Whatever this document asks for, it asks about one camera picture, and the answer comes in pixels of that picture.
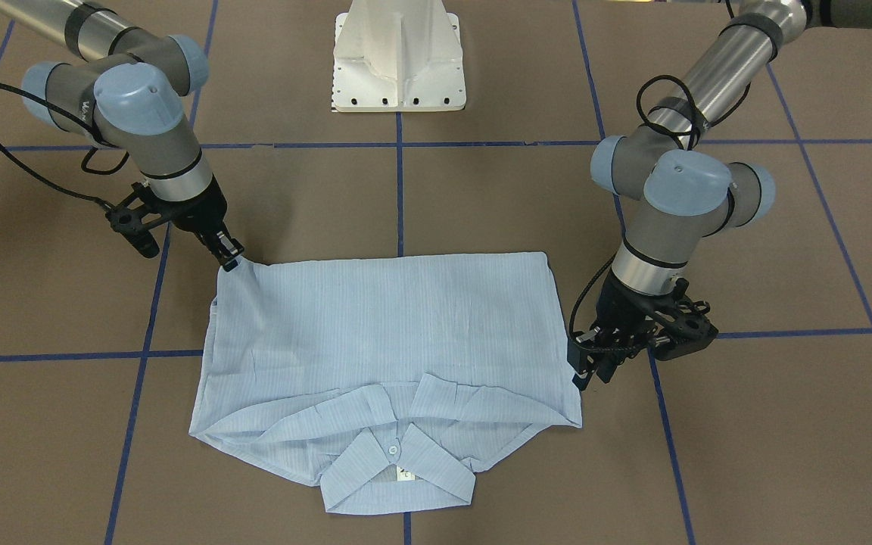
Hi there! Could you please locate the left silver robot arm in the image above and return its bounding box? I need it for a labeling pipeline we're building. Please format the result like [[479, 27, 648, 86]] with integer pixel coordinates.
[[567, 1, 872, 390]]

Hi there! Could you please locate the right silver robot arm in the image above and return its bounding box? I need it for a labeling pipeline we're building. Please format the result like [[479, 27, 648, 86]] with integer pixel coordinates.
[[0, 1, 244, 270]]

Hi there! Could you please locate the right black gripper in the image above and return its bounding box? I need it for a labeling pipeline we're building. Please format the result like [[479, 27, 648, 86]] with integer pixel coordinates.
[[150, 177, 244, 266]]

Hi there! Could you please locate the light blue button-up shirt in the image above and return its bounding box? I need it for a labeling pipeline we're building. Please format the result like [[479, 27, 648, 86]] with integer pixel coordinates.
[[189, 252, 582, 516]]

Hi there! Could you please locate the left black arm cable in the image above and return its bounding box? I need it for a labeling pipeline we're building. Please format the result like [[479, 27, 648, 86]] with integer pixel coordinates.
[[568, 74, 709, 338]]

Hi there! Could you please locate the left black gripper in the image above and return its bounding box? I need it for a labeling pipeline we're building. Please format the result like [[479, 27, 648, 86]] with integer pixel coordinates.
[[568, 272, 689, 391]]

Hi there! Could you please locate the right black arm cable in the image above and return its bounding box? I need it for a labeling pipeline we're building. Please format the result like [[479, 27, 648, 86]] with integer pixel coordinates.
[[0, 79, 134, 209]]

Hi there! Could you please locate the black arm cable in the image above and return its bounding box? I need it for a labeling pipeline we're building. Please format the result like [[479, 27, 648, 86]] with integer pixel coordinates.
[[568, 74, 709, 338], [0, 79, 134, 209]]

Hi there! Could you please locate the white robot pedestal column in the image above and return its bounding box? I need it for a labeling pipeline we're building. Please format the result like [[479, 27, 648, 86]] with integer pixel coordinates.
[[330, 1, 468, 113]]

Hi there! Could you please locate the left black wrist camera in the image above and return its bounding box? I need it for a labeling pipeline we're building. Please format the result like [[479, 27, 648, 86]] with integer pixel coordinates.
[[650, 299, 719, 361]]

